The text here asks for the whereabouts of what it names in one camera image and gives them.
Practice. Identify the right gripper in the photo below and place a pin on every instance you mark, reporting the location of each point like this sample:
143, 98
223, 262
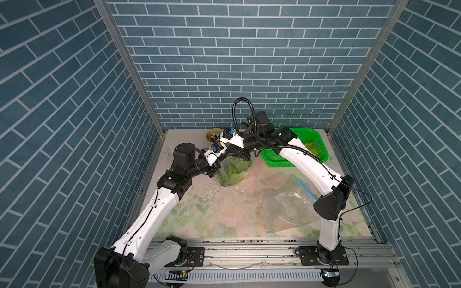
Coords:
238, 150

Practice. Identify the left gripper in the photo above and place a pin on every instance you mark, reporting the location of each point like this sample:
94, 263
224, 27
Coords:
212, 169

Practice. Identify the clear zipper bag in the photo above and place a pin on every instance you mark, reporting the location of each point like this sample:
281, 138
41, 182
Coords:
286, 207
233, 151

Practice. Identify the chinese cabbage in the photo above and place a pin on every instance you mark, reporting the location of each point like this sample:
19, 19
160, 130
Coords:
233, 170
313, 148

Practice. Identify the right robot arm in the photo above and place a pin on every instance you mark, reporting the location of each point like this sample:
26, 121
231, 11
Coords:
334, 187

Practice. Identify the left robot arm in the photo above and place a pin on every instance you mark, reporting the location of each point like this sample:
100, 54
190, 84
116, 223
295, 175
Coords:
128, 263

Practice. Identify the yellow pen cup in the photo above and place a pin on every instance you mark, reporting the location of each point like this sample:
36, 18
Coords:
213, 135

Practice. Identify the green plastic basket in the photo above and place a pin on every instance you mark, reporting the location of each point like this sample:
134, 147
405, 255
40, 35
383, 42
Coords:
310, 138

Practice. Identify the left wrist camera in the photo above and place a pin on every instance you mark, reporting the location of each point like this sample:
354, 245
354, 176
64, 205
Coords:
214, 152

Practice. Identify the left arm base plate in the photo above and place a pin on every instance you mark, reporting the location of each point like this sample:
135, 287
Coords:
194, 256

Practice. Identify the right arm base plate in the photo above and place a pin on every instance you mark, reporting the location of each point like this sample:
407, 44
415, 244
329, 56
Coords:
320, 256

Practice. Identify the aluminium rail frame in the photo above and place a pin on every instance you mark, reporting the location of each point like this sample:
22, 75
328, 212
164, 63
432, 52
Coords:
238, 263

